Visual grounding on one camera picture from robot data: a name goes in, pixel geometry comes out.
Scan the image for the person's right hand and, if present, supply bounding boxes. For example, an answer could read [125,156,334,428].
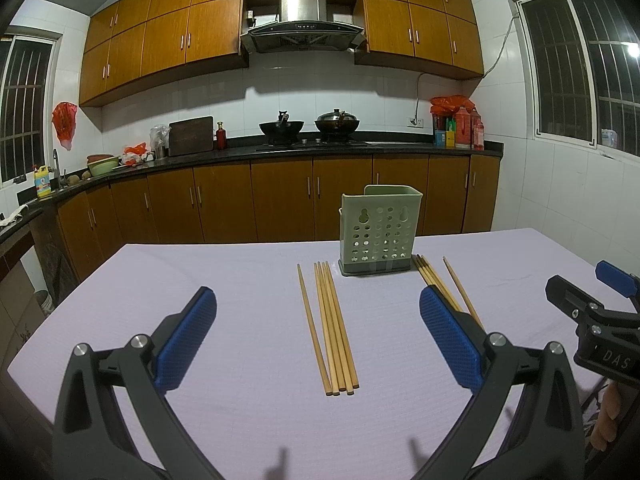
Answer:
[590,382,622,452]

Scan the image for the jar on windowsill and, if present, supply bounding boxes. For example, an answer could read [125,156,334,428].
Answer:
[600,129,618,148]

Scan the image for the red oil bottles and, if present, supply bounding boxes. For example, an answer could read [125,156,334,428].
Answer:
[454,106,485,151]

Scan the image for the green perforated utensil holder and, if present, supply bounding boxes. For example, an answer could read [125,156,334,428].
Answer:
[338,184,423,276]

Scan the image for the colourful boxes on counter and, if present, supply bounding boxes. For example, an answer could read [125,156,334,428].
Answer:
[433,115,456,148]

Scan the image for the right barred window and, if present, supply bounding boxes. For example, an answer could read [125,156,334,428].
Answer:
[518,0,639,156]

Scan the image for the barred window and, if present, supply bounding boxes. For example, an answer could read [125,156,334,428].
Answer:
[1,36,53,183]
[518,0,639,156]

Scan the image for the red bag on counter right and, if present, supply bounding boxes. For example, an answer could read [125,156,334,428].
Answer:
[430,94,475,116]

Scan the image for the sink faucet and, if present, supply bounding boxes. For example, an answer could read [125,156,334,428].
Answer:
[52,148,65,190]

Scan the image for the yellow detergent bottle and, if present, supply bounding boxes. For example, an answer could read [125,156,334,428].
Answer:
[34,165,52,200]

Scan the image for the green bowl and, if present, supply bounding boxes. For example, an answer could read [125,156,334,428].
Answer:
[87,154,119,177]

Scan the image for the orange bag on counter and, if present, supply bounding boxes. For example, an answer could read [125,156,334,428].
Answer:
[120,142,153,167]

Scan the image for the lower wooden cabinets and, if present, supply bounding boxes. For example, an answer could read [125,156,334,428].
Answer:
[56,154,500,280]

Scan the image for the wooden cabinets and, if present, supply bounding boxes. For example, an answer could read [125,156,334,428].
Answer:
[56,154,500,280]
[79,0,484,106]

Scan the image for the black lidded wok right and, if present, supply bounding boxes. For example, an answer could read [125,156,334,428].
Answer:
[314,108,360,144]

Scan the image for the clear jar on counter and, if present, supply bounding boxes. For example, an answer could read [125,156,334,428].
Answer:
[150,125,170,159]

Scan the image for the dark wooden cutting board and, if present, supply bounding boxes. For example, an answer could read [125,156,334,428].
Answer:
[168,116,214,157]

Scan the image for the gas stove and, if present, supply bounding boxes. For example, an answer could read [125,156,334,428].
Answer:
[255,139,369,153]

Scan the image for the red sauce bottle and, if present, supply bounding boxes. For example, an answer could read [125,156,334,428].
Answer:
[215,122,227,151]

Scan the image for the black wok left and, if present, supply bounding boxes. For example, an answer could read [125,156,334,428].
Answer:
[259,110,304,146]

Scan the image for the left barred window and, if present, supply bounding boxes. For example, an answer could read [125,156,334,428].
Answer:
[1,36,53,183]

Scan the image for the stainless steel range hood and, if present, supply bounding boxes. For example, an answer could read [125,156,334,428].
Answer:
[240,0,366,53]

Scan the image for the upper wooden cabinets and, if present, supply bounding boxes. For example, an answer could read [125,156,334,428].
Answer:
[79,0,484,106]

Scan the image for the wall power socket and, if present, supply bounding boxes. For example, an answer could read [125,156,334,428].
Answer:
[408,118,424,129]

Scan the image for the red plastic bag on wall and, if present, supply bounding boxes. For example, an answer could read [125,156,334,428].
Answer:
[51,101,78,151]

